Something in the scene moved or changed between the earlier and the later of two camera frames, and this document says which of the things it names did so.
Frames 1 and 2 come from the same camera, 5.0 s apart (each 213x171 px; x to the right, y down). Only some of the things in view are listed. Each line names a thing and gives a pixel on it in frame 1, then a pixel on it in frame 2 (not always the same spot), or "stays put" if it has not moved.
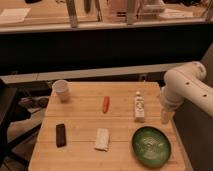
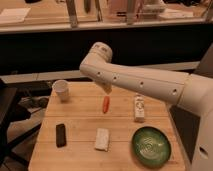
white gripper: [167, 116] to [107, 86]
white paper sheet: [13, 15] stays put
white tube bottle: [139, 107] stays put
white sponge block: [102, 139] stays put
